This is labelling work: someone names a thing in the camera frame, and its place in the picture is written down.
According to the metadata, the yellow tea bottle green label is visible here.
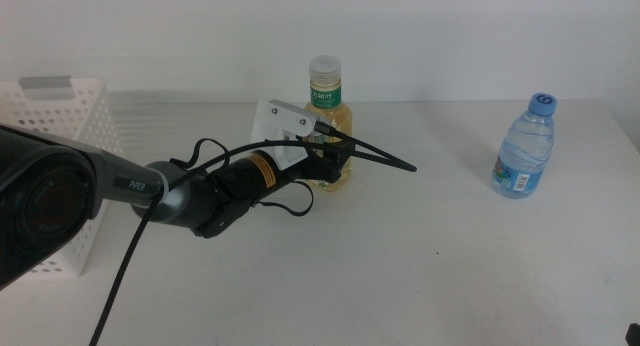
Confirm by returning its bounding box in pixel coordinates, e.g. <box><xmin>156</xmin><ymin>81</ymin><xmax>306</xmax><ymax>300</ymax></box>
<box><xmin>303</xmin><ymin>54</ymin><xmax>354</xmax><ymax>193</ymax></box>

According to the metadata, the small water bottle blue cap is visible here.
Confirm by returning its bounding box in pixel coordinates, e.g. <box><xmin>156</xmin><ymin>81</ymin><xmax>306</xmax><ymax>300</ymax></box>
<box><xmin>491</xmin><ymin>92</ymin><xmax>557</xmax><ymax>200</ymax></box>

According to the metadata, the white perforated plastic basket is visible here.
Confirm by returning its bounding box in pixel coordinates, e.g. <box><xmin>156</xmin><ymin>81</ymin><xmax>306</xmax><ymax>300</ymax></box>
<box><xmin>0</xmin><ymin>75</ymin><xmax>124</xmax><ymax>278</ymax></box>

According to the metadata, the thin black cable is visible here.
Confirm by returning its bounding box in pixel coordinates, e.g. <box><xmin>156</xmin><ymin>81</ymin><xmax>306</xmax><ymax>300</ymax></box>
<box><xmin>168</xmin><ymin>138</ymin><xmax>315</xmax><ymax>217</ymax></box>

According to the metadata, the thick black braided cable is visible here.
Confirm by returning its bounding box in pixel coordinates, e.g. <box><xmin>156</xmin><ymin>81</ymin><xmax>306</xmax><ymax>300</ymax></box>
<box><xmin>88</xmin><ymin>120</ymin><xmax>418</xmax><ymax>346</ymax></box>

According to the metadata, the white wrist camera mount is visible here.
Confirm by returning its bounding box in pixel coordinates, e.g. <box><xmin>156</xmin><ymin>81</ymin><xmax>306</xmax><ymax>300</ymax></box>
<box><xmin>249</xmin><ymin>99</ymin><xmax>332</xmax><ymax>170</ymax></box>

